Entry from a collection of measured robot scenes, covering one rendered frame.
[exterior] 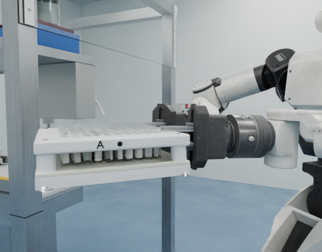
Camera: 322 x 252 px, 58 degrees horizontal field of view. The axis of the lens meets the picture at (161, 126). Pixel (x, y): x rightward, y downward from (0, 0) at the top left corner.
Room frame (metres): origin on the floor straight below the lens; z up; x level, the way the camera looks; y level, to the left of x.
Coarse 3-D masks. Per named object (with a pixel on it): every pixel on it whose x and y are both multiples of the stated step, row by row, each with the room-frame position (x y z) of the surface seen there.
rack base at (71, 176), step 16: (144, 160) 0.49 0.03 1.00; (160, 160) 0.49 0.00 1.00; (48, 176) 0.41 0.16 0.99; (64, 176) 0.42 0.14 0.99; (80, 176) 0.42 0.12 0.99; (96, 176) 0.43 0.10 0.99; (112, 176) 0.44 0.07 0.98; (128, 176) 0.45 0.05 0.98; (144, 176) 0.46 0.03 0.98; (160, 176) 0.47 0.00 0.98
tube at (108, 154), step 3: (105, 129) 0.48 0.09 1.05; (108, 129) 0.48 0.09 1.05; (111, 129) 0.48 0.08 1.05; (105, 132) 0.48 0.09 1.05; (108, 132) 0.48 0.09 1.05; (111, 132) 0.48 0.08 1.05; (108, 150) 0.48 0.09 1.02; (111, 150) 0.48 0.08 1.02; (105, 153) 0.48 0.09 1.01; (108, 153) 0.48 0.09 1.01; (111, 153) 0.48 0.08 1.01; (105, 156) 0.48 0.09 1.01; (108, 156) 0.48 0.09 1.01; (111, 156) 0.48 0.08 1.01; (105, 159) 0.48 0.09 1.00; (108, 159) 0.48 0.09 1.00; (111, 159) 0.48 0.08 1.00; (105, 162) 0.48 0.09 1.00; (108, 162) 0.48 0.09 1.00
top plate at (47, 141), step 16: (48, 128) 0.62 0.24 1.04; (48, 144) 0.41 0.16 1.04; (64, 144) 0.42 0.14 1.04; (80, 144) 0.42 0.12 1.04; (96, 144) 0.43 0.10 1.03; (112, 144) 0.44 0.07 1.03; (128, 144) 0.45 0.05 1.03; (144, 144) 0.46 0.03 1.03; (160, 144) 0.47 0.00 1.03; (176, 144) 0.48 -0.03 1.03
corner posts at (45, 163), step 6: (174, 150) 0.49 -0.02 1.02; (180, 150) 0.49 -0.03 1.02; (36, 156) 0.41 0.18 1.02; (42, 156) 0.41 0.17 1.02; (48, 156) 0.41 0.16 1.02; (54, 156) 0.42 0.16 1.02; (174, 156) 0.49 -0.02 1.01; (180, 156) 0.49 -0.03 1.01; (36, 162) 0.41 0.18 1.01; (42, 162) 0.41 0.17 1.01; (48, 162) 0.41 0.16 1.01; (54, 162) 0.42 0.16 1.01; (36, 168) 0.42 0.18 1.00; (42, 168) 0.41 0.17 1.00; (48, 168) 0.41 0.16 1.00; (54, 168) 0.42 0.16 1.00
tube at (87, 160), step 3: (84, 129) 0.47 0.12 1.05; (87, 129) 0.48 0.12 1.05; (84, 132) 0.46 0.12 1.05; (87, 132) 0.47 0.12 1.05; (90, 132) 0.47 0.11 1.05; (84, 135) 0.46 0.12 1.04; (87, 135) 0.46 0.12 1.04; (90, 135) 0.47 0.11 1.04; (84, 153) 0.47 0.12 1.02; (87, 153) 0.46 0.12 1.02; (90, 153) 0.47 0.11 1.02; (84, 156) 0.47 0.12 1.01; (87, 156) 0.46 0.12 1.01; (90, 156) 0.47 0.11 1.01; (84, 159) 0.47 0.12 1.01; (87, 159) 0.46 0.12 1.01; (90, 159) 0.47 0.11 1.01; (84, 162) 0.47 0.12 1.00; (87, 162) 0.46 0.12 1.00; (90, 162) 0.47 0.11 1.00
